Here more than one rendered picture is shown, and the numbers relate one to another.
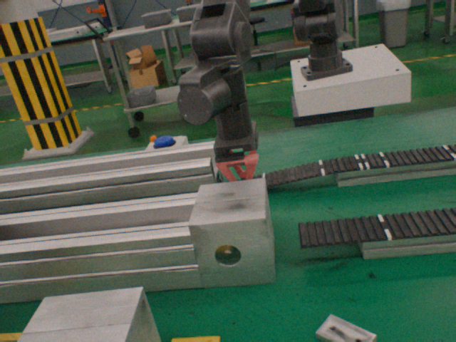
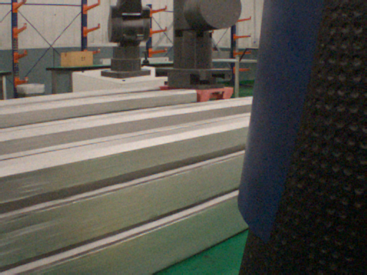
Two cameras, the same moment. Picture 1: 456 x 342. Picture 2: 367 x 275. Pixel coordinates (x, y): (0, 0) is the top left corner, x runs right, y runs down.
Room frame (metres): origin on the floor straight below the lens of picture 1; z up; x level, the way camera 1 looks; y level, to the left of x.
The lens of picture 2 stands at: (0.31, 0.43, 0.91)
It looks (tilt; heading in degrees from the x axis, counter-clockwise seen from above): 13 degrees down; 307
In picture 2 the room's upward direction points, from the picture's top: straight up
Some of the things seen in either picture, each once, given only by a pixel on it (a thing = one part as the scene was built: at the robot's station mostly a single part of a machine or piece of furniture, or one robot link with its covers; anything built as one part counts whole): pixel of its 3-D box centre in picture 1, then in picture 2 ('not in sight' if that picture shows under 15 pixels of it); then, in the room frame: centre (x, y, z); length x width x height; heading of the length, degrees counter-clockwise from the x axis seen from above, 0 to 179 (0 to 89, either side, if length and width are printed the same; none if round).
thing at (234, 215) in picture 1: (236, 226); not in sight; (0.46, 0.00, 0.83); 0.12 x 0.09 x 0.10; 171
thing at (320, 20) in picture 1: (321, 28); (130, 32); (1.03, -0.29, 0.97); 0.09 x 0.05 x 0.10; 147
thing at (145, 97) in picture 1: (164, 67); not in sight; (3.74, 0.38, 0.50); 1.03 x 0.55 x 1.01; 92
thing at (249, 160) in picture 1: (239, 166); (200, 105); (0.62, -0.02, 0.84); 0.07 x 0.07 x 0.09; 80
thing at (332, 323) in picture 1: (345, 336); not in sight; (0.29, -0.08, 0.78); 0.05 x 0.03 x 0.01; 43
